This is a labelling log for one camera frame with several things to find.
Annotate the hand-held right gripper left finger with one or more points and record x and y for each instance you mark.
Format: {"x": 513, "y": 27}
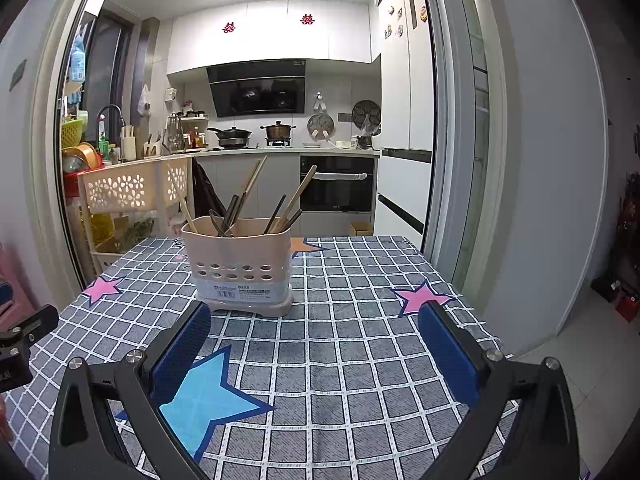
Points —
{"x": 180, "y": 355}

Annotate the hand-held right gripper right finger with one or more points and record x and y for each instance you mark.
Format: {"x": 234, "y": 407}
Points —
{"x": 447, "y": 355}

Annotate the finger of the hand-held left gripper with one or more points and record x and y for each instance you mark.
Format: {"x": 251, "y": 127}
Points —
{"x": 35, "y": 322}
{"x": 4, "y": 294}

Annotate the beige plastic utensil holder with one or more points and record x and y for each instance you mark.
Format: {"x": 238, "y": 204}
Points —
{"x": 240, "y": 270}

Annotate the wooden chopstick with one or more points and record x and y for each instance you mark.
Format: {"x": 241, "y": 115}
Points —
{"x": 255, "y": 177}
{"x": 245, "y": 195}
{"x": 186, "y": 212}
{"x": 292, "y": 200}
{"x": 302, "y": 187}

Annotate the pink plastic stool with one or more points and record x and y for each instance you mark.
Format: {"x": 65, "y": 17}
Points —
{"x": 12, "y": 265}

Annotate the yellow oil bottle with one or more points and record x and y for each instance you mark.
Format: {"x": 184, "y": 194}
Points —
{"x": 98, "y": 223}

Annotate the grey checked star tablecloth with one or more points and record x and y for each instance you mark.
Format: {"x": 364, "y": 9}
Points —
{"x": 330, "y": 360}

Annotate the small cardboard box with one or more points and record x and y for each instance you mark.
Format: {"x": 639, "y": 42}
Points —
{"x": 361, "y": 228}

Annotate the beige flower-cutout storage trolley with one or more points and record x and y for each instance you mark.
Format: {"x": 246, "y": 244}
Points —
{"x": 120, "y": 187}

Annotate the orange round lid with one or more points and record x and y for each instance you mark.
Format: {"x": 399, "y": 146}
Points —
{"x": 86, "y": 155}

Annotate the green plastic basket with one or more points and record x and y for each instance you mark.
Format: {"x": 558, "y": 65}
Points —
{"x": 75, "y": 132}

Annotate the red floor box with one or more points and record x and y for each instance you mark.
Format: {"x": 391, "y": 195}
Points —
{"x": 626, "y": 305}

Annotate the white countertop container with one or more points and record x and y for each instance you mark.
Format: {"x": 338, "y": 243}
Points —
{"x": 128, "y": 146}

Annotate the black built-in oven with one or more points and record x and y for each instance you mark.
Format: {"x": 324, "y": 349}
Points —
{"x": 340, "y": 190}

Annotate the black kitchen faucet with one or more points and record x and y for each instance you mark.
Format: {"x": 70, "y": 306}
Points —
{"x": 112, "y": 112}

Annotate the glass jug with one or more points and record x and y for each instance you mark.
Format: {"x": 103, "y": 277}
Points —
{"x": 175, "y": 137}

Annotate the black wok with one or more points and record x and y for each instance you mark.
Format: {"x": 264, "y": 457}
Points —
{"x": 232, "y": 135}

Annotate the white rice cooker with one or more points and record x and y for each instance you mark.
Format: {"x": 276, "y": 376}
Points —
{"x": 367, "y": 141}

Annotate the white hanging plastic bag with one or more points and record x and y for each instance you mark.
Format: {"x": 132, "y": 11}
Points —
{"x": 144, "y": 102}

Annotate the blue hanging bag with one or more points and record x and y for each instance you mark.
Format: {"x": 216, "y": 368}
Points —
{"x": 77, "y": 62}

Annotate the brown cooking pot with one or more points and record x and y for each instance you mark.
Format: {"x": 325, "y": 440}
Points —
{"x": 277, "y": 131}

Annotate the round steamer rack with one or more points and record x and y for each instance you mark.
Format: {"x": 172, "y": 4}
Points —
{"x": 319, "y": 126}
{"x": 366, "y": 112}

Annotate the white refrigerator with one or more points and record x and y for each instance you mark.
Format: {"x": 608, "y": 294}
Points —
{"x": 400, "y": 90}

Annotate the black range hood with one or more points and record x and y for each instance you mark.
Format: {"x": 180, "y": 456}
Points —
{"x": 255, "y": 92}

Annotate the dark wall plate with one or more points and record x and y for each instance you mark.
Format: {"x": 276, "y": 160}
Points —
{"x": 18, "y": 75}

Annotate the red paper wall decoration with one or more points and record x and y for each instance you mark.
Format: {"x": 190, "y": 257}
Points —
{"x": 307, "y": 20}
{"x": 228, "y": 27}

